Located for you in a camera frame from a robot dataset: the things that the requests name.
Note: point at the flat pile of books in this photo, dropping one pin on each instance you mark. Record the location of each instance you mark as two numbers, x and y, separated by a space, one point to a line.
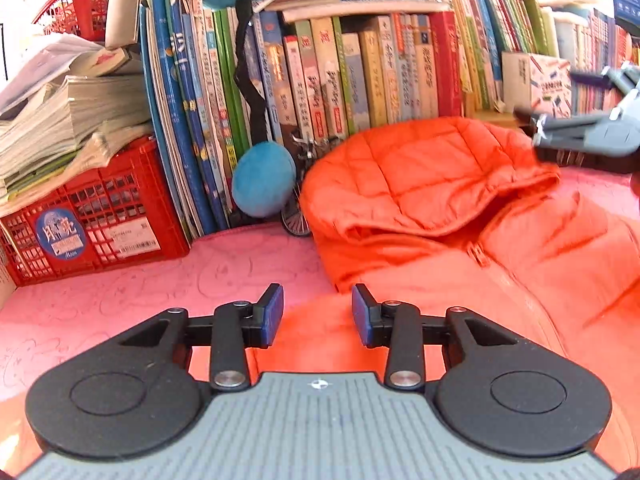
350 7

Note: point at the red plastic crate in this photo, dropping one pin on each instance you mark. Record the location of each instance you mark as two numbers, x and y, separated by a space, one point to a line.
162 240

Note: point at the red plastic basket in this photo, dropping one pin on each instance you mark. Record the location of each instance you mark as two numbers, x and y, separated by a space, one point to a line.
85 5

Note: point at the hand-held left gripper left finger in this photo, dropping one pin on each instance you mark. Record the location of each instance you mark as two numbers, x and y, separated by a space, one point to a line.
274 315

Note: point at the blue plush ball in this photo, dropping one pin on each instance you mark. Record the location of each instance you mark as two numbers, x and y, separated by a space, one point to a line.
262 180

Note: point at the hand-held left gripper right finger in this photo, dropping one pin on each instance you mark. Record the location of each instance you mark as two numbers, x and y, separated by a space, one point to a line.
360 315

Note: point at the row of pink-spined books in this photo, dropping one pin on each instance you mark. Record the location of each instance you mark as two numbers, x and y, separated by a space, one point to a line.
595 45

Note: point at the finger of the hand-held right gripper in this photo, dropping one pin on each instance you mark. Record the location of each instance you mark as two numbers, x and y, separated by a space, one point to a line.
590 78
530 115

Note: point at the row of tall thin books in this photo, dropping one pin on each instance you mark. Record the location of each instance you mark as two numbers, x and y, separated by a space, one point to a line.
175 110

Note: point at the wooden drawer organizer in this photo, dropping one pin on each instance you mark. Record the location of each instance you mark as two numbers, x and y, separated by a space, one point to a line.
495 117

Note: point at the row of colourful shelf books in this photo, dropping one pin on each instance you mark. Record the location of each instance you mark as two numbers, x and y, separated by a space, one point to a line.
480 25

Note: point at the orange puffer jacket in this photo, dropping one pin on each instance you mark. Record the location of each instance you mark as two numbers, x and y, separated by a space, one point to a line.
450 185

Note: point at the stack of paper booklets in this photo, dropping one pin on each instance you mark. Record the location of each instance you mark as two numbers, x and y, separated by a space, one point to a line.
75 110

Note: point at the white printed box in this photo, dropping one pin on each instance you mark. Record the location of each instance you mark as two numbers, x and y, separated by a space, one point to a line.
520 80

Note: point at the black model bicycle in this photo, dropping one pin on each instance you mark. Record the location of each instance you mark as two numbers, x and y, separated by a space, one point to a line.
295 220

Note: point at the row of thick upright books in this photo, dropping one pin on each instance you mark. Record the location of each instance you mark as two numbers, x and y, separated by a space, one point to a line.
350 75

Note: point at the pink printed blanket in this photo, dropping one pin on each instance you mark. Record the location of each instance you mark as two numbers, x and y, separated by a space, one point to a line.
125 300

